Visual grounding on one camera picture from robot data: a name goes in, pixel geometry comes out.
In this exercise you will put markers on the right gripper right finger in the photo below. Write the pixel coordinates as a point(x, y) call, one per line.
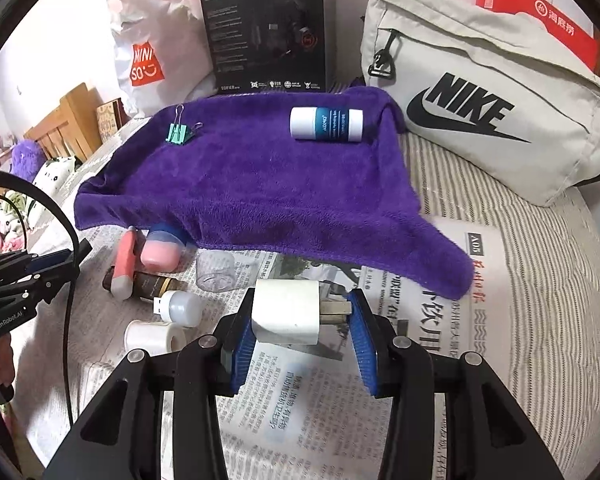
point(362, 341)

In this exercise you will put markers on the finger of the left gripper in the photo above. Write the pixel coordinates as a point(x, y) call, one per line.
point(41, 262)

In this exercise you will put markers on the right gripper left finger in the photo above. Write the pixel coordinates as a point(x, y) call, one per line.
point(237, 346)

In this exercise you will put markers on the white charger plug cube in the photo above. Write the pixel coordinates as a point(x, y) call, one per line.
point(286, 311)

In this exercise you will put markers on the white USB night light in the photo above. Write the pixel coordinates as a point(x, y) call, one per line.
point(179, 307)

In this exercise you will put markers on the pink white pen tube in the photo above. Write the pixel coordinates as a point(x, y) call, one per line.
point(125, 264)

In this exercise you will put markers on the white tape roll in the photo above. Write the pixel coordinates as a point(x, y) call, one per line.
point(156, 338)

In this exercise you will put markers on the black gold Grand Reserve box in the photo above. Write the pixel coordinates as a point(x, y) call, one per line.
point(140, 285)

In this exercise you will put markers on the pink jar with blue lid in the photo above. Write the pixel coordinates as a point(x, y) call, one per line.
point(163, 248)

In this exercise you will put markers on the person left hand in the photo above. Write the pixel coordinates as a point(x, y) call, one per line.
point(7, 369)

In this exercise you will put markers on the newspaper sheet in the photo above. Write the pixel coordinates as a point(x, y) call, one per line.
point(163, 410)

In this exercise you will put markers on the purple plush toy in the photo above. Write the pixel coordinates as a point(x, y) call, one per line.
point(27, 160)

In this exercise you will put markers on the wooden chair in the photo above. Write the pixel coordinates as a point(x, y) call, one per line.
point(70, 129)

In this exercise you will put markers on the patterned brown book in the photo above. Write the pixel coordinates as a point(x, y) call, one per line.
point(111, 117)

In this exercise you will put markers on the purple fleece towel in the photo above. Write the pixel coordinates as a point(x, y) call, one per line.
point(245, 183)

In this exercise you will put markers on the green binder clip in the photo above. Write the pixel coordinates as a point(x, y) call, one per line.
point(179, 132)

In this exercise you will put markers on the striped bed cover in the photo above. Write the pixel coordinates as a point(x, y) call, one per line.
point(545, 284)

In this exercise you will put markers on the white blue cylindrical bottle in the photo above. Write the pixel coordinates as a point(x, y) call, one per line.
point(326, 124)

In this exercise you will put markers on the white Miniso plastic bag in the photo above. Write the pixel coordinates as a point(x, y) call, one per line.
point(161, 54)

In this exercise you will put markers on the beige Nike waist bag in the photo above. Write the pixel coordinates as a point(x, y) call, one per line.
point(496, 89)

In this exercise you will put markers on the black Hecate headset box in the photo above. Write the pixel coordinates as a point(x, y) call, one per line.
point(271, 45)

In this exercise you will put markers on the red paper shopping bag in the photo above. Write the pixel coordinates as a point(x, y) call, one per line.
point(580, 42)

